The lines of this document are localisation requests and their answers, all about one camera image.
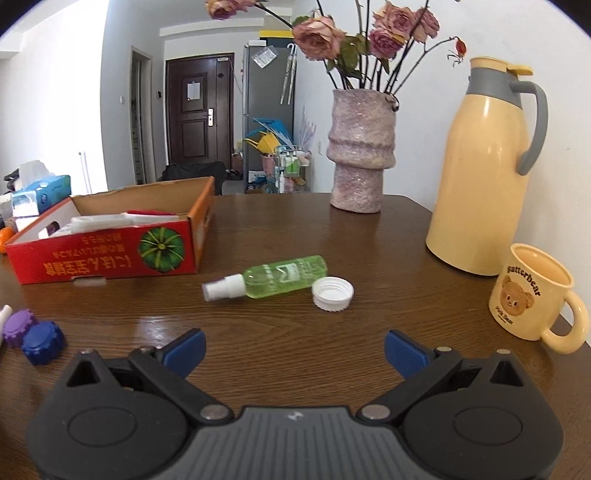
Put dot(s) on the small white bottle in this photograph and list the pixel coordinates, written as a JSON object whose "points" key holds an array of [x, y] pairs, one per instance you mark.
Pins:
{"points": [[4, 323]]}

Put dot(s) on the pink speckled vase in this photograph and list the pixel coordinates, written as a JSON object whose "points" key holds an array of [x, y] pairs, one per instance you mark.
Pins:
{"points": [[362, 147]]}

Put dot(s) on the yellow bear mug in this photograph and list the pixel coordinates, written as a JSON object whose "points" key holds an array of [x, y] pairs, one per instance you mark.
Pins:
{"points": [[526, 295]]}

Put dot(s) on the grey refrigerator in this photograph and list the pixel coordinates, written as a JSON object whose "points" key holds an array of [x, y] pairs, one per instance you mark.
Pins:
{"points": [[263, 97]]}

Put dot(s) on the yellow thermos jug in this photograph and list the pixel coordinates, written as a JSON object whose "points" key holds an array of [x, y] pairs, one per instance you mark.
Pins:
{"points": [[480, 175]]}

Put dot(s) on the purple round lid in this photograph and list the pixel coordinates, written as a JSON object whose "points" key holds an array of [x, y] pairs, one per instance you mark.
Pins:
{"points": [[17, 327]]}

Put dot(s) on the black bag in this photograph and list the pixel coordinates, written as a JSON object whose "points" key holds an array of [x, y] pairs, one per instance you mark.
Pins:
{"points": [[194, 171]]}

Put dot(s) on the paper sheet on door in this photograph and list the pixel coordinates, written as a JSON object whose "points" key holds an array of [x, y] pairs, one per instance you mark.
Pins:
{"points": [[194, 91]]}

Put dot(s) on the blue tissue pack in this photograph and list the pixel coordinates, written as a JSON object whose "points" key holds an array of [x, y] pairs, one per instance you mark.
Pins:
{"points": [[44, 194]]}

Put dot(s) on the clear plastic bag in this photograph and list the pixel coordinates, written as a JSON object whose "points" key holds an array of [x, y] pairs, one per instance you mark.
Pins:
{"points": [[264, 57]]}

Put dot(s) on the interior doorway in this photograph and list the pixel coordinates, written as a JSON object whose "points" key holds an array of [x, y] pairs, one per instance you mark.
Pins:
{"points": [[141, 115]]}

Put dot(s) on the dark brown door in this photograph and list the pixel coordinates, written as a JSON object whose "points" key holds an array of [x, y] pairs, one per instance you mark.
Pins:
{"points": [[198, 129]]}

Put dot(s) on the blue round lid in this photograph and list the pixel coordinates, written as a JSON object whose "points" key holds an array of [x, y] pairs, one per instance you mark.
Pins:
{"points": [[44, 344]]}

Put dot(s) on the black and white appliance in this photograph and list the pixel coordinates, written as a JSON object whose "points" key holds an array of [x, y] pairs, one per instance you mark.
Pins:
{"points": [[11, 180]]}

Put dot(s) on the orange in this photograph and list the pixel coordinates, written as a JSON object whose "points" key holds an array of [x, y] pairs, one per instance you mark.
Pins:
{"points": [[3, 241]]}

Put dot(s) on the white bottle cap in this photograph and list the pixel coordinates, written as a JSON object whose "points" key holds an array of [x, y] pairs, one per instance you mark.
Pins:
{"points": [[333, 295]]}

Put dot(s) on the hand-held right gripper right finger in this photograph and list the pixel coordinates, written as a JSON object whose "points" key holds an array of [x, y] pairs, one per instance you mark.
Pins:
{"points": [[405, 351]]}

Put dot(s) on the green spray bottle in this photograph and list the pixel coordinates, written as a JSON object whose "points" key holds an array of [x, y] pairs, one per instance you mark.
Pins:
{"points": [[277, 277]]}

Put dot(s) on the yellow box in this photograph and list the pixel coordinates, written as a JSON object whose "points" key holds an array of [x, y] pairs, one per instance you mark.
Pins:
{"points": [[277, 33]]}

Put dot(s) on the white umbrella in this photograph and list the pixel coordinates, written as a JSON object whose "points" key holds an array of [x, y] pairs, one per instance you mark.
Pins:
{"points": [[287, 74]]}

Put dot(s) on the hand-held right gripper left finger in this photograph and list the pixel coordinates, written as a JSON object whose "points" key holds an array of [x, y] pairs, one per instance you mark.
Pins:
{"points": [[184, 350]]}

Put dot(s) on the pink bucket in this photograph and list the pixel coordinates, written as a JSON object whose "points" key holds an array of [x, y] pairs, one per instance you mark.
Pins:
{"points": [[268, 162]]}

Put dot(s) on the red cardboard box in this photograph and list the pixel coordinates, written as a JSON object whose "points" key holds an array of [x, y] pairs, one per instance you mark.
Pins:
{"points": [[92, 258]]}

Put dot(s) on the white purple tissue pack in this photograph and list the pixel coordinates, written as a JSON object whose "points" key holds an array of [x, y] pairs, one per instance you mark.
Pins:
{"points": [[24, 224]]}

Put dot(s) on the bunch of dried pink roses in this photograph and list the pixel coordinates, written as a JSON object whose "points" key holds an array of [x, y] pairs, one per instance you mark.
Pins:
{"points": [[318, 37]]}

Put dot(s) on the metal rack cart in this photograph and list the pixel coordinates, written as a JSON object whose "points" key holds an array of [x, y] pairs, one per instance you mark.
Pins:
{"points": [[293, 170]]}

